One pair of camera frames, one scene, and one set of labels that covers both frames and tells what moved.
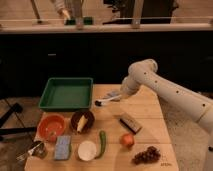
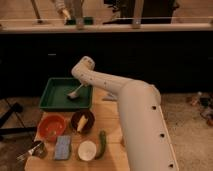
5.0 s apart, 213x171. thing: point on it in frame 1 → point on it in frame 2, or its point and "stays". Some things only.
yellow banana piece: [81, 123] stays
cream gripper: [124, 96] → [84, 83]
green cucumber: [103, 143] stays
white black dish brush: [100, 102] → [74, 95]
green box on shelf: [88, 20] stays
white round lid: [87, 150] stays
